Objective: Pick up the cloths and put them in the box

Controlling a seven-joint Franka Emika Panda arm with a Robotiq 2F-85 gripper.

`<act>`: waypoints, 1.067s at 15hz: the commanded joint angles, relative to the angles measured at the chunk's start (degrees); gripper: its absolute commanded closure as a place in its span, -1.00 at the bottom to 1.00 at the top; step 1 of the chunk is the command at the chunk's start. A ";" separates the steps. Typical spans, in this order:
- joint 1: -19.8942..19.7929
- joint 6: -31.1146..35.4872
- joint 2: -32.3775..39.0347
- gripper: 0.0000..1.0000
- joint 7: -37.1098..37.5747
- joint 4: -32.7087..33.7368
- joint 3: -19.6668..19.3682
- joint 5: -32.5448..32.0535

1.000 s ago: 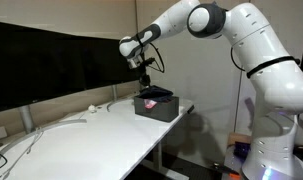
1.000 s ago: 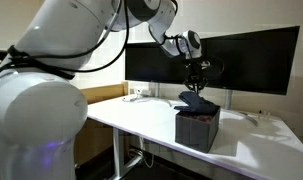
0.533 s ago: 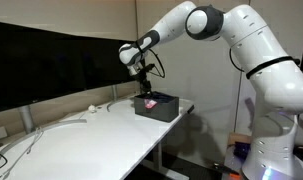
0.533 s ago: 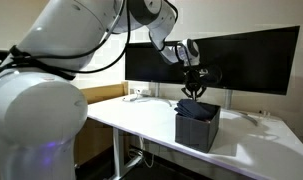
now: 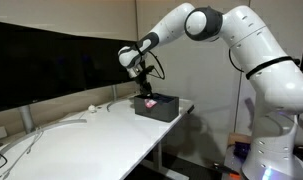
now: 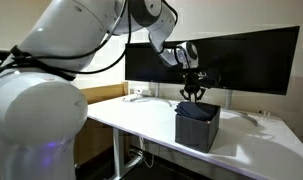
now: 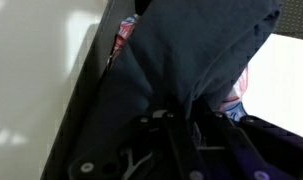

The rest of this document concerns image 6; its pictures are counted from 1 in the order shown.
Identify white hanging cable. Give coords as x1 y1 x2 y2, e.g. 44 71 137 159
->
128 136 156 169

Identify white table leg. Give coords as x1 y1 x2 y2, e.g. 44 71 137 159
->
111 127 144 180

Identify black flat monitor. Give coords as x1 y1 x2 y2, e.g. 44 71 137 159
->
124 40 192 84
190 25 300 96

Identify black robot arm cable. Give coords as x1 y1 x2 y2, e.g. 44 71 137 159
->
0 0 192 83

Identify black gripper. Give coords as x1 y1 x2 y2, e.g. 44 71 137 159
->
179 73 207 103

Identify dark grey fabric box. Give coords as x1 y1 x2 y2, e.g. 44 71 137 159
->
174 102 221 154

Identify light wooden board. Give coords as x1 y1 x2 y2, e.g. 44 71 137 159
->
74 81 129 168

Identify silver curved monitor stand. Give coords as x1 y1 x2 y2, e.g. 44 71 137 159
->
220 89 261 128
121 82 174 108

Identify white power adapter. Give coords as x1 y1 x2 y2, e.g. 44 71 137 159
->
134 87 151 98

